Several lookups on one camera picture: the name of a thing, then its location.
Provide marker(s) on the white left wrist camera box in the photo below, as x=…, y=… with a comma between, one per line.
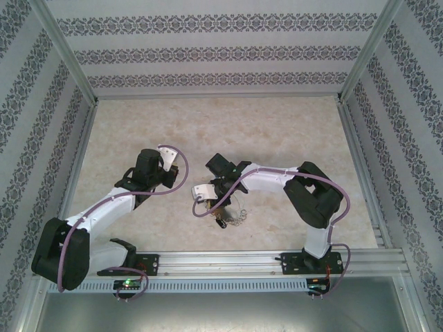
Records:
x=168, y=157

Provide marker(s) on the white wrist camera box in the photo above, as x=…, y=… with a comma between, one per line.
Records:
x=205, y=192
x=168, y=157

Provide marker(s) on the small circuit board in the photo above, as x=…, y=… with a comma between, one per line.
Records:
x=318, y=281
x=127, y=284

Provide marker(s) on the metal numbered plate with keyrings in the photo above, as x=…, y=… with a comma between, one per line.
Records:
x=237, y=216

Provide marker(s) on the aluminium corner post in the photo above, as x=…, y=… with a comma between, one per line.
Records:
x=69, y=55
x=367, y=55

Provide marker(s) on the aluminium side rail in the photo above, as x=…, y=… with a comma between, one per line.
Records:
x=74, y=173
x=367, y=173

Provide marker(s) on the grey metal panel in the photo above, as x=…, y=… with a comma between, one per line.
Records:
x=221, y=313

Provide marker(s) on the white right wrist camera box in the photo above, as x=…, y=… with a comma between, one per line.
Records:
x=205, y=192

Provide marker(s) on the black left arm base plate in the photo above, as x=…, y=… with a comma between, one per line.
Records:
x=149, y=264

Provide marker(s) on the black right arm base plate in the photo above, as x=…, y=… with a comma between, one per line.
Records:
x=294, y=264

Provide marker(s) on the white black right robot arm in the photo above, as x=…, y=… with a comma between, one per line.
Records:
x=311, y=197

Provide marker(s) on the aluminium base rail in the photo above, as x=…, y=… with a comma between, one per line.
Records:
x=221, y=263

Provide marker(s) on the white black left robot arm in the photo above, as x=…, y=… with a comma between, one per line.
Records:
x=104, y=211

